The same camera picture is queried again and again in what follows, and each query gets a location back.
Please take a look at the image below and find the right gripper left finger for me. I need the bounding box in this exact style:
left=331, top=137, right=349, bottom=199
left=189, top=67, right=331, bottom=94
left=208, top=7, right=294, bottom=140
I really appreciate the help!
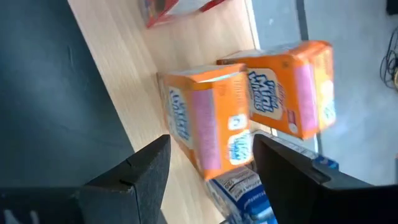
left=77, top=134, right=172, bottom=224

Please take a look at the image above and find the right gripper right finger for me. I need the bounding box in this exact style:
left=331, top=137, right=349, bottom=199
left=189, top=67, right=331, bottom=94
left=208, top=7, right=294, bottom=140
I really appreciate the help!
left=252, top=134, right=374, bottom=224

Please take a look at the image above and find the blue cereal box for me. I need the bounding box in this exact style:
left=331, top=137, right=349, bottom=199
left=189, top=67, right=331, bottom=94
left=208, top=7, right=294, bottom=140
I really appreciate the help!
left=205, top=130, right=340, bottom=224

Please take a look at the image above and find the orange cereal box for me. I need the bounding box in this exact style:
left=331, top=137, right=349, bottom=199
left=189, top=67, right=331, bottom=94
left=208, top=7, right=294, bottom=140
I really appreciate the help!
left=216, top=39, right=337, bottom=140
left=157, top=63, right=254, bottom=180

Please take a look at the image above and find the red cereal box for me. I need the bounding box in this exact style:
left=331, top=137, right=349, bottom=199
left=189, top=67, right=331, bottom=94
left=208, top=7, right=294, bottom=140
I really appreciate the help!
left=138, top=0, right=226, bottom=29

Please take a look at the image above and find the wooden shelf board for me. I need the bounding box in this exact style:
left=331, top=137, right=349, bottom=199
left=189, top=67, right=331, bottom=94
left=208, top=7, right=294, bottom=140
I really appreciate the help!
left=67, top=0, right=274, bottom=224

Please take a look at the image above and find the black floor cable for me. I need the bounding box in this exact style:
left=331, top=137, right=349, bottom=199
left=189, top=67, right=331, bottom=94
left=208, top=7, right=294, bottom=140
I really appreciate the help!
left=379, top=27, right=398, bottom=91

